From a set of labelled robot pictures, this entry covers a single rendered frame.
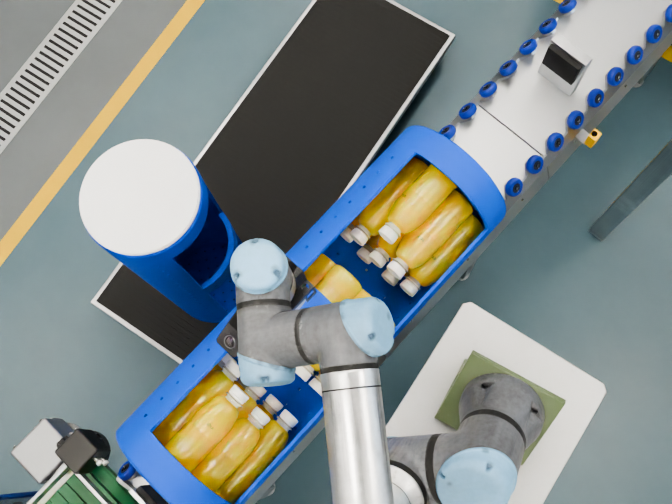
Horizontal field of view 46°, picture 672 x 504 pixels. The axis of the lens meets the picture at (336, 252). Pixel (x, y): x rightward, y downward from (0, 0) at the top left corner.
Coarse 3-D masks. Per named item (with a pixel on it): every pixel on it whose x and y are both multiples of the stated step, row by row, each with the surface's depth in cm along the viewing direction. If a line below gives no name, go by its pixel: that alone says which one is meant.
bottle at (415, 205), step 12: (432, 168) 160; (420, 180) 159; (432, 180) 158; (444, 180) 158; (408, 192) 159; (420, 192) 158; (432, 192) 158; (444, 192) 159; (396, 204) 159; (408, 204) 157; (420, 204) 157; (432, 204) 158; (396, 216) 158; (408, 216) 157; (420, 216) 158; (396, 228) 158; (408, 228) 158
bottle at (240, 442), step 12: (240, 420) 155; (252, 420) 155; (240, 432) 153; (252, 432) 153; (228, 444) 152; (240, 444) 152; (252, 444) 153; (216, 456) 151; (228, 456) 151; (240, 456) 152; (204, 468) 151; (216, 468) 151; (228, 468) 152; (204, 480) 150; (216, 480) 151
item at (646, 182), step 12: (660, 156) 208; (648, 168) 216; (660, 168) 212; (636, 180) 226; (648, 180) 221; (660, 180) 217; (624, 192) 237; (636, 192) 231; (648, 192) 226; (612, 204) 249; (624, 204) 243; (636, 204) 237; (612, 216) 255; (624, 216) 249; (600, 228) 268; (612, 228) 261; (600, 240) 276
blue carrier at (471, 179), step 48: (432, 144) 158; (480, 192) 156; (336, 240) 176; (480, 240) 163; (384, 288) 177; (432, 288) 160; (192, 384) 149; (288, 384) 173; (144, 432) 147; (288, 432) 166; (192, 480) 144
